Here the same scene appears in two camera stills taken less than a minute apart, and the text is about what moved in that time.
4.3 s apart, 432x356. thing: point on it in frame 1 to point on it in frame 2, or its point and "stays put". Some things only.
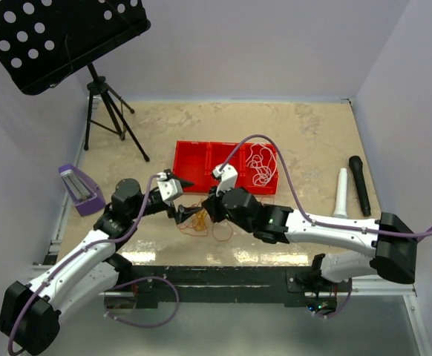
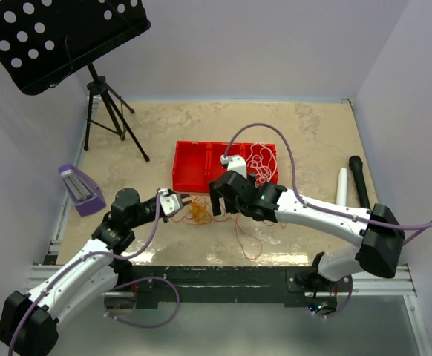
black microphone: [356, 165] stays put
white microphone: [341, 209] stays put
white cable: [264, 162] stays put
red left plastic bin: [191, 163] stays put
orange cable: [222, 223] to [251, 245]
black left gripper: [182, 213] to [165, 218]
